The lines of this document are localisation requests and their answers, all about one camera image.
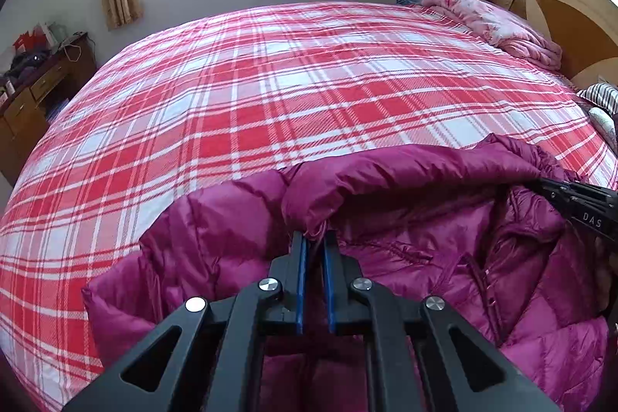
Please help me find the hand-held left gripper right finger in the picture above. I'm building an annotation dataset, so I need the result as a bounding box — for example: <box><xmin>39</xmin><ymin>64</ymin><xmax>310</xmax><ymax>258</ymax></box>
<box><xmin>323</xmin><ymin>229</ymin><xmax>561</xmax><ymax>412</ymax></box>

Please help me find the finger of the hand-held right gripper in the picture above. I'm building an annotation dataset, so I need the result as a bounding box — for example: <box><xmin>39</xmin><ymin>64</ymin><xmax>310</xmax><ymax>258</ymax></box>
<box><xmin>525</xmin><ymin>177</ymin><xmax>618</xmax><ymax>203</ymax></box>

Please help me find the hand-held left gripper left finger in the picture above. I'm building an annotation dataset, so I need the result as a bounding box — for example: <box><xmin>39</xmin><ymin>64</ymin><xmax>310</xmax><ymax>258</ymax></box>
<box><xmin>63</xmin><ymin>231</ymin><xmax>308</xmax><ymax>412</ymax></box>

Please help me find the magenta puffer jacket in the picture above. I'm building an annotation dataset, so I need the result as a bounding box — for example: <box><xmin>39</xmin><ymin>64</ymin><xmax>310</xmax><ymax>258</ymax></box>
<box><xmin>81</xmin><ymin>133</ymin><xmax>610</xmax><ymax>412</ymax></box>

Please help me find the pile of clothes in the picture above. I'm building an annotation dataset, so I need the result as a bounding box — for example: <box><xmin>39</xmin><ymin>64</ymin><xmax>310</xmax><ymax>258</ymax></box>
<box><xmin>2</xmin><ymin>50</ymin><xmax>49</xmax><ymax>81</ymax></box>

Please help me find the white floral pillow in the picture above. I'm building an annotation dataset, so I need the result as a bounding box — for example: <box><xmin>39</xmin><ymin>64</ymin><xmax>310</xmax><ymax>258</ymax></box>
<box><xmin>589</xmin><ymin>107</ymin><xmax>618</xmax><ymax>142</ymax></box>

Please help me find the striped pillow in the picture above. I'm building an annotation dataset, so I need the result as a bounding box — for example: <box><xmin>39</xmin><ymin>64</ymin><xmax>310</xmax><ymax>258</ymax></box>
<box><xmin>577</xmin><ymin>83</ymin><xmax>618</xmax><ymax>116</ymax></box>

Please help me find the wooden headboard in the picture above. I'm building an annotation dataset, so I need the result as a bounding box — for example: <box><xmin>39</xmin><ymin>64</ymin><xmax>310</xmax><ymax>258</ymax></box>
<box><xmin>509</xmin><ymin>0</ymin><xmax>618</xmax><ymax>92</ymax></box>

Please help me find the bed with red plaid sheet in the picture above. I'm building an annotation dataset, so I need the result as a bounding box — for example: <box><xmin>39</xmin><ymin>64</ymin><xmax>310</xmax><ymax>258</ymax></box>
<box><xmin>0</xmin><ymin>1</ymin><xmax>618</xmax><ymax>398</ymax></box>

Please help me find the pink folded blanket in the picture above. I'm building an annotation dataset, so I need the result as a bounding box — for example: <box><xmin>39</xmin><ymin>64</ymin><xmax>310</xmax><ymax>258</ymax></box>
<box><xmin>421</xmin><ymin>0</ymin><xmax>563</xmax><ymax>69</ymax></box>

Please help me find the brown wooden desk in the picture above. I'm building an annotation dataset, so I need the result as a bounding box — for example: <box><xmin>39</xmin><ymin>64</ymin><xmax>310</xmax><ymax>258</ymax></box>
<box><xmin>0</xmin><ymin>33</ymin><xmax>97</xmax><ymax>187</ymax></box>

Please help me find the red box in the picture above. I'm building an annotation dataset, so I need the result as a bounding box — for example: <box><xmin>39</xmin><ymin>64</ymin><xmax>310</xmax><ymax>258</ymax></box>
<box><xmin>12</xmin><ymin>31</ymin><xmax>49</xmax><ymax>52</ymax></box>

